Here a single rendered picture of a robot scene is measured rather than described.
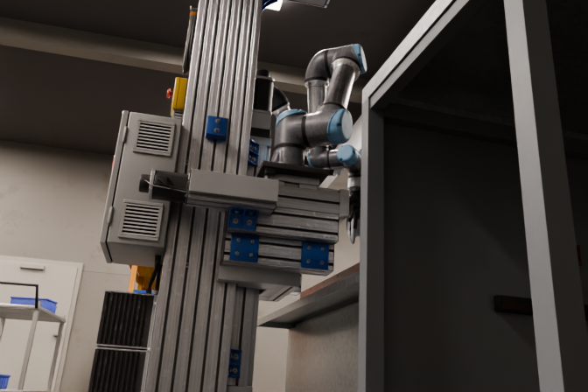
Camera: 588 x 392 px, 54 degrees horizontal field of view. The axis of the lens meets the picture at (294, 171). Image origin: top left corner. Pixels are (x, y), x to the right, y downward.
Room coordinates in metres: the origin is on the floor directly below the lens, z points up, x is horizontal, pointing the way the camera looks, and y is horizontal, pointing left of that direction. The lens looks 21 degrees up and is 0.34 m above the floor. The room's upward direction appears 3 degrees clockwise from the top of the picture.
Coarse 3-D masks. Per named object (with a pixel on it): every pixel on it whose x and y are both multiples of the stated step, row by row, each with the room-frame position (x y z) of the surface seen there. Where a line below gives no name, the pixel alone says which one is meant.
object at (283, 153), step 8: (280, 144) 1.80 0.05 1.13; (288, 144) 1.78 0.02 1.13; (296, 144) 1.79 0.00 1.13; (280, 152) 1.79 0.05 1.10; (288, 152) 1.78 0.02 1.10; (296, 152) 1.78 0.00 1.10; (304, 152) 1.81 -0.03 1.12; (272, 160) 1.80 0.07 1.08; (280, 160) 1.79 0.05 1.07; (288, 160) 1.77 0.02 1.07; (296, 160) 1.77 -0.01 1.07; (304, 160) 1.81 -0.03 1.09
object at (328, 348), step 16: (320, 320) 2.44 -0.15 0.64; (336, 320) 2.26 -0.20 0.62; (352, 320) 2.10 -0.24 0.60; (288, 336) 2.92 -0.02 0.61; (304, 336) 2.65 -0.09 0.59; (320, 336) 2.43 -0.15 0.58; (336, 336) 2.25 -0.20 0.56; (352, 336) 2.09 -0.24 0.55; (288, 352) 2.90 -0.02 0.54; (304, 352) 2.64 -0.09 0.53; (320, 352) 2.43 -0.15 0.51; (336, 352) 2.25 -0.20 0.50; (352, 352) 2.09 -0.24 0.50; (288, 368) 2.89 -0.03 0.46; (304, 368) 2.63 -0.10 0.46; (320, 368) 2.42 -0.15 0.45; (336, 368) 2.24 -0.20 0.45; (352, 368) 2.09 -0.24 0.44; (288, 384) 2.87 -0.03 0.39; (304, 384) 2.62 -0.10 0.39; (320, 384) 2.41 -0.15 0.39; (336, 384) 2.24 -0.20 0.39; (352, 384) 2.09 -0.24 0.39
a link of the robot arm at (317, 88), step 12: (312, 60) 1.97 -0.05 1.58; (324, 60) 1.94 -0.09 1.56; (312, 72) 1.97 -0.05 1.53; (324, 72) 1.97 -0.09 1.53; (312, 84) 1.99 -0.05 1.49; (324, 84) 2.00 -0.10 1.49; (312, 96) 2.00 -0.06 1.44; (324, 96) 2.01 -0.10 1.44; (312, 108) 2.01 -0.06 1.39; (312, 156) 2.05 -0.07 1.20; (324, 156) 2.03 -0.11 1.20; (324, 168) 2.06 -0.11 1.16
